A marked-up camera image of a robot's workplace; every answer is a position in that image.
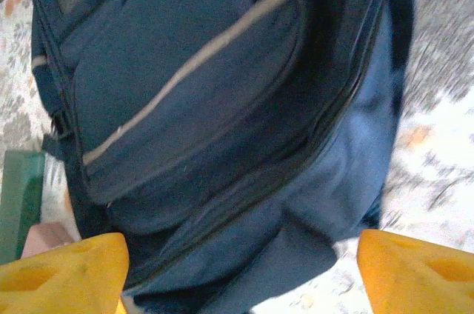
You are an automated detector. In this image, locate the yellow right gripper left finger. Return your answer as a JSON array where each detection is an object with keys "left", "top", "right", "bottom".
[{"left": 0, "top": 232, "right": 130, "bottom": 314}]

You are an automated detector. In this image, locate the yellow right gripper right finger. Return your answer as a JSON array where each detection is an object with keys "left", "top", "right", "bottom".
[{"left": 356, "top": 229, "right": 474, "bottom": 314}]

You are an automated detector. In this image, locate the navy blue backpack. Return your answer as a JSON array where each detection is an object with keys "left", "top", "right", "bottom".
[{"left": 24, "top": 0, "right": 415, "bottom": 314}]

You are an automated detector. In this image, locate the green book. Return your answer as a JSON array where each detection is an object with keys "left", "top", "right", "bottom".
[{"left": 0, "top": 150, "right": 47, "bottom": 265}]

